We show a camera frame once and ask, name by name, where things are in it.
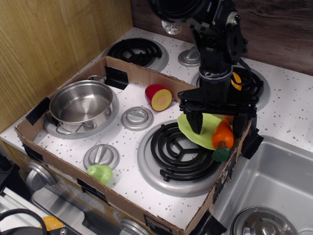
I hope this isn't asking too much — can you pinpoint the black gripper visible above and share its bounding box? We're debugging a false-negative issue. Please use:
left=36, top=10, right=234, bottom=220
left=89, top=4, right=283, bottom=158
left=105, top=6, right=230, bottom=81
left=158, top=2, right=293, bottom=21
left=178, top=74, right=259, bottom=137

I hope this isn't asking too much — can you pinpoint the orange toy carrot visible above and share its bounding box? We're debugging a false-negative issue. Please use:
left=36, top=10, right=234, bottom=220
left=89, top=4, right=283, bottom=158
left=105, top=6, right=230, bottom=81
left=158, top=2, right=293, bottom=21
left=212, top=119, right=234, bottom=163

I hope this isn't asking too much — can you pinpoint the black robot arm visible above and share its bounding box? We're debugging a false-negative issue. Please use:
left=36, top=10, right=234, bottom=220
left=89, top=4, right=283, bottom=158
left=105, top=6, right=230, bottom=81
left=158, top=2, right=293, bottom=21
left=148, top=0, right=259, bottom=138

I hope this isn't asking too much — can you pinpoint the light green plastic plate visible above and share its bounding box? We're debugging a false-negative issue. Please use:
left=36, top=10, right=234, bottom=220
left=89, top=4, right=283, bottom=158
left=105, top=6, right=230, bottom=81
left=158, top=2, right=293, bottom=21
left=178, top=114, right=235, bottom=150

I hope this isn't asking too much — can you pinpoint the orange toy pumpkin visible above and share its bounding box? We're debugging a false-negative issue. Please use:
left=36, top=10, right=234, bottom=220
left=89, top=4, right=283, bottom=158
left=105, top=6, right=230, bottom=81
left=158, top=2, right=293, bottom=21
left=231, top=72, right=242, bottom=91

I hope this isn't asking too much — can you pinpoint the back right black burner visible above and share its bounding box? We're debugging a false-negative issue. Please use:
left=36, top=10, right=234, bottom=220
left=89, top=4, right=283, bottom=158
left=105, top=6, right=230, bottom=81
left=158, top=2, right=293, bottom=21
left=191, top=65, right=271, bottom=112

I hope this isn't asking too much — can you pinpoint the black burner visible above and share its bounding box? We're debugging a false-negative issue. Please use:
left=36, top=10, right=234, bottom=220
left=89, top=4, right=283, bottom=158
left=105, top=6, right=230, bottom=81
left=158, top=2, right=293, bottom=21
left=191, top=65, right=271, bottom=112
left=102, top=38, right=169, bottom=72
left=137, top=120, right=223, bottom=197

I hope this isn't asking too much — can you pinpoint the red yellow toy fruit half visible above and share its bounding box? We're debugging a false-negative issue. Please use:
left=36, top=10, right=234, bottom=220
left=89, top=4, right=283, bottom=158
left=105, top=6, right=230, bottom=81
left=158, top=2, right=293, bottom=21
left=145, top=84, right=172, bottom=112

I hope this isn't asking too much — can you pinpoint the front right black burner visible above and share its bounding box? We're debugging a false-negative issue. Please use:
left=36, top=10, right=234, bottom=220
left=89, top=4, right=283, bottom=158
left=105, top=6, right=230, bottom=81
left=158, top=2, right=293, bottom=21
left=137, top=120, right=223, bottom=197

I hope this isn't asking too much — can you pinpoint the silver back stove knob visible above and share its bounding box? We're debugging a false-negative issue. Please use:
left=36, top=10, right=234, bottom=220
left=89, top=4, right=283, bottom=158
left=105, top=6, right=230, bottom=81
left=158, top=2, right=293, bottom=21
left=178, top=47, right=201, bottom=67

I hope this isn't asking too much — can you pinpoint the silver stove knob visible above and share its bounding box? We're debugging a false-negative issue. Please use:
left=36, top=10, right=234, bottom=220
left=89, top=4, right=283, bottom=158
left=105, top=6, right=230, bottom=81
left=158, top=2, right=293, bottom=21
left=83, top=144, right=120, bottom=170
left=178, top=47, right=201, bottom=67
left=121, top=106, right=154, bottom=131

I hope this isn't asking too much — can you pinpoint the silver centre stove knob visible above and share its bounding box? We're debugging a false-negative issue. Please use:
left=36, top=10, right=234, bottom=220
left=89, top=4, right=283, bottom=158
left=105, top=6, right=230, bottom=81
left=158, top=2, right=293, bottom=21
left=121, top=106, right=154, bottom=131

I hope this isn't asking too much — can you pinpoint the grey toy sink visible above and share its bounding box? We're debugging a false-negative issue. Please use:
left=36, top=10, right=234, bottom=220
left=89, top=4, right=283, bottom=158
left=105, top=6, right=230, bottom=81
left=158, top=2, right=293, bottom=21
left=213, top=136, right=313, bottom=235

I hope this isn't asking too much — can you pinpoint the back left black burner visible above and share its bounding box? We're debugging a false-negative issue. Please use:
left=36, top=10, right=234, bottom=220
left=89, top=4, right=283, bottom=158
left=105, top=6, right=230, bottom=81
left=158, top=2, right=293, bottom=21
left=102, top=38, right=169, bottom=72

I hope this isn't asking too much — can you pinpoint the hanging silver slotted spoon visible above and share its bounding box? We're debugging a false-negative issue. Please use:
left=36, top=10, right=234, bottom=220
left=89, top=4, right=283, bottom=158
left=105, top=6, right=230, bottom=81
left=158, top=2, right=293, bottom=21
left=161, top=20, right=182, bottom=35

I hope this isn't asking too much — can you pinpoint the steel pot lid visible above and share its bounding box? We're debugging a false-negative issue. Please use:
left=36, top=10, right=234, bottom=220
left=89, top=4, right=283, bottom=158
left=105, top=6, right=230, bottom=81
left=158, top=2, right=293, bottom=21
left=230, top=207, right=299, bottom=235

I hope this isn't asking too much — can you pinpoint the silver front stove knob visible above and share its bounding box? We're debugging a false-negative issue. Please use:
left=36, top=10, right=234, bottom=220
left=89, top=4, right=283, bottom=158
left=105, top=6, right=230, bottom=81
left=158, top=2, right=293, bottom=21
left=83, top=144, right=120, bottom=170

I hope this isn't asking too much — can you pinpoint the light green toy vegetable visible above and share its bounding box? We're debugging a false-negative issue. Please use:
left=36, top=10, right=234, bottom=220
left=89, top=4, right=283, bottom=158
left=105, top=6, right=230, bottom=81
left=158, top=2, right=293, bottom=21
left=87, top=164, right=113, bottom=185

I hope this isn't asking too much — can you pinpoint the steel cooking pot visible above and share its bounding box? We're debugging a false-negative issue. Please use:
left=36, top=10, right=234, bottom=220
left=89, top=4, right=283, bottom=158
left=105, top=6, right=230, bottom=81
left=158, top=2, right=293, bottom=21
left=49, top=75, right=113, bottom=135

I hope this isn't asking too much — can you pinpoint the silver oven dial right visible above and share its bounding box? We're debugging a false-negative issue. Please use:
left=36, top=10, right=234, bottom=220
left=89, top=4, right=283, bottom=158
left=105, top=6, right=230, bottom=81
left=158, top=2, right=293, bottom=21
left=119, top=218, right=150, bottom=235

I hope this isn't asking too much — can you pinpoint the silver oven dial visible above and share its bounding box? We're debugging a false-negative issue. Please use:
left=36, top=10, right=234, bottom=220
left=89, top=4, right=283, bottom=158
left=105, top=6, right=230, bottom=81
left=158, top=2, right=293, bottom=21
left=119, top=218, right=150, bottom=235
left=26, top=162, right=57, bottom=191

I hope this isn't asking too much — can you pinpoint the silver oven dial left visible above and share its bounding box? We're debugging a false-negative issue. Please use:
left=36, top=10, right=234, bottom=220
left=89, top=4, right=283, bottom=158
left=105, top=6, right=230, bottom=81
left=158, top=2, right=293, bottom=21
left=26, top=162, right=57, bottom=191

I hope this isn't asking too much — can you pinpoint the orange object bottom left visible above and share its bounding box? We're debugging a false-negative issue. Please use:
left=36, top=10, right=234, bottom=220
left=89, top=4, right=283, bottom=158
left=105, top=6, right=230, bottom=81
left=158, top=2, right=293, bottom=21
left=43, top=215, right=64, bottom=231

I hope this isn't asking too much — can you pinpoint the black cable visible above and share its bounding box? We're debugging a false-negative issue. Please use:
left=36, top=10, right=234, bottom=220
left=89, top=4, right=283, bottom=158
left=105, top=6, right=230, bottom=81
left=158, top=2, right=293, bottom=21
left=0, top=208, right=47, bottom=235

